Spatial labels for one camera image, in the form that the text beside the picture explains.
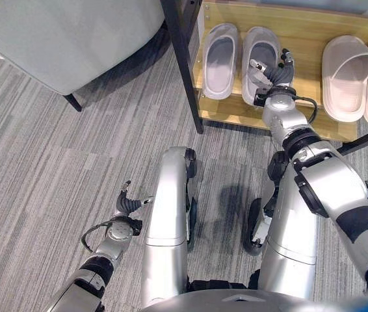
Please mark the robot torso silver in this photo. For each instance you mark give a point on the robot torso silver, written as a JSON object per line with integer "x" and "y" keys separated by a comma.
{"x": 236, "y": 300}

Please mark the black metal rack frame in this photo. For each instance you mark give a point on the black metal rack frame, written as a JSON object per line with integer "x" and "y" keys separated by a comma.
{"x": 184, "y": 58}

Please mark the wooden shoe rack shelf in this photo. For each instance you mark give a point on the wooden shoe rack shelf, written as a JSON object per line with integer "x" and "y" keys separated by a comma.
{"x": 304, "y": 35}

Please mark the grey upholstered sofa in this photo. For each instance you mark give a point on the grey upholstered sofa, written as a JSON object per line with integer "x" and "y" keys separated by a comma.
{"x": 67, "y": 35}

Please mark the grey slipper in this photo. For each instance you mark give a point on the grey slipper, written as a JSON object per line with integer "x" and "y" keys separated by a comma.
{"x": 262, "y": 48}
{"x": 219, "y": 61}

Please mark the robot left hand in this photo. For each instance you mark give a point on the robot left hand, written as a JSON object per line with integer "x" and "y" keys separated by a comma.
{"x": 126, "y": 204}

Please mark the robot right arm silver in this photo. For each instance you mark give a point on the robot right arm silver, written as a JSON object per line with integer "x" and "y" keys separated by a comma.
{"x": 327, "y": 169}

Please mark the robot left foot dark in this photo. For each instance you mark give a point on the robot left foot dark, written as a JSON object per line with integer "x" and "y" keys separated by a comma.
{"x": 192, "y": 208}

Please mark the robot left leg silver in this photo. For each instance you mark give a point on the robot left leg silver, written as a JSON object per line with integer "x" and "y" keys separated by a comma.
{"x": 167, "y": 211}

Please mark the robot left arm silver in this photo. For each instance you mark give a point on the robot left arm silver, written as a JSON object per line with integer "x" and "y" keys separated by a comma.
{"x": 106, "y": 253}

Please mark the black sofa leg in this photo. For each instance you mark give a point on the black sofa leg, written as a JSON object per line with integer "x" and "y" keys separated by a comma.
{"x": 73, "y": 102}

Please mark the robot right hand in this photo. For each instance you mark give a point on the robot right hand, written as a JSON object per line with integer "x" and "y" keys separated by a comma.
{"x": 280, "y": 76}

